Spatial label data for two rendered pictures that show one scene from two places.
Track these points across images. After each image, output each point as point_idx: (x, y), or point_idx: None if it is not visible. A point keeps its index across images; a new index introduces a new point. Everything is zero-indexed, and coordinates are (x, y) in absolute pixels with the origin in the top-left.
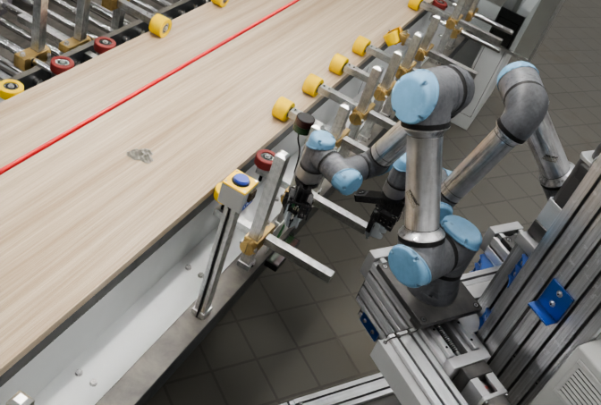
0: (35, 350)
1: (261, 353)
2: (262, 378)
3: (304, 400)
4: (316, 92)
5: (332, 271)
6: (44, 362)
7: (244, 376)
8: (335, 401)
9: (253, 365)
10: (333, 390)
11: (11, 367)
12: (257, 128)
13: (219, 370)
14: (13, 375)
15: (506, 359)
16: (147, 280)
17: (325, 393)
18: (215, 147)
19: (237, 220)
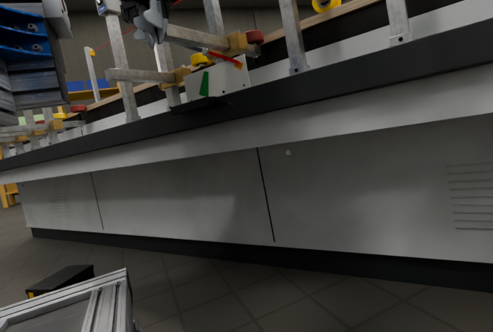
0: (109, 110)
1: (264, 323)
2: (224, 330)
3: (120, 286)
4: None
5: (111, 68)
6: (117, 125)
7: (227, 314)
8: (99, 313)
9: (244, 319)
10: (120, 308)
11: (102, 111)
12: None
13: (234, 296)
14: (104, 117)
15: None
16: None
17: (118, 303)
18: None
19: (112, 28)
